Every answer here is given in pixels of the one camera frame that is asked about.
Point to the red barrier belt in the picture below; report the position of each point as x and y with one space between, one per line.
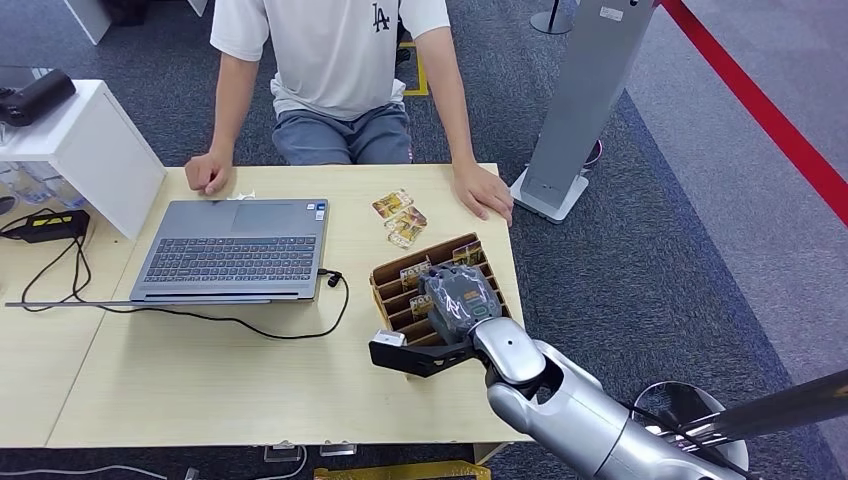
762 109

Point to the clear plastic water bottle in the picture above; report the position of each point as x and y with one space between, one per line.
26 185
66 193

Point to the grey laptop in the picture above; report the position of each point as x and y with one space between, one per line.
232 258

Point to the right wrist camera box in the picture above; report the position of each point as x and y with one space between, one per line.
424 358

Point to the person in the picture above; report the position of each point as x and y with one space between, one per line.
331 53

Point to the person's left hand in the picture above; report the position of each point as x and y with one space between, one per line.
484 192

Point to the wooden slotted card holder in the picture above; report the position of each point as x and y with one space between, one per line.
430 255

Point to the white furniture panel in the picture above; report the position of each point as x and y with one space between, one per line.
89 16

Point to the metal table bracket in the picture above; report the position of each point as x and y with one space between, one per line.
283 453
338 450

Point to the chrome stanchion post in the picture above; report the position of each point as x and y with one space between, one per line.
795 404
551 23

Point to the hotel key card with arrow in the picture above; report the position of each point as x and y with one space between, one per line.
468 253

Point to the yellow tape strip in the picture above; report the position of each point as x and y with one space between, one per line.
397 472

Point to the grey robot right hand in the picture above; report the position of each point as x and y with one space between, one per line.
460 301

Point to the person's left forearm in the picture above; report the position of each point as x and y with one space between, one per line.
447 99

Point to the person's right forearm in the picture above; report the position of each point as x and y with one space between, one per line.
232 106

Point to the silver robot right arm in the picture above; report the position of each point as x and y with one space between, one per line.
576 424

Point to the grey kiosk stand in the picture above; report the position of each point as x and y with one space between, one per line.
583 99

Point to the person's right hand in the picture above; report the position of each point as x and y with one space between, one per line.
208 173

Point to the black case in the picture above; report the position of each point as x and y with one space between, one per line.
36 99

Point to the small white wrapper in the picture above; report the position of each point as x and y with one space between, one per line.
241 195

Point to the white box shelf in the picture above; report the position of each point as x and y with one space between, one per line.
112 172

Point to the black power adapter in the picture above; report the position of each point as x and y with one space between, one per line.
50 226

